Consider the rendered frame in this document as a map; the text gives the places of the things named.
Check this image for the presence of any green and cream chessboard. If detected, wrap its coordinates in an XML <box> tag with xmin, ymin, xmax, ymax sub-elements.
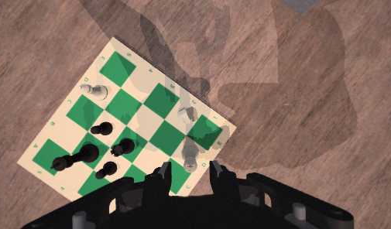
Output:
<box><xmin>17</xmin><ymin>37</ymin><xmax>237</xmax><ymax>201</ymax></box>

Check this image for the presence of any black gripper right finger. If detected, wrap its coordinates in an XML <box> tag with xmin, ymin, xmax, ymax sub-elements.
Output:
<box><xmin>209</xmin><ymin>160</ymin><xmax>354</xmax><ymax>229</ymax></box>

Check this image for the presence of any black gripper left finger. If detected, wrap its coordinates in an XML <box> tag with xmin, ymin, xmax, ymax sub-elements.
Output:
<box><xmin>20</xmin><ymin>162</ymin><xmax>172</xmax><ymax>229</ymax></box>

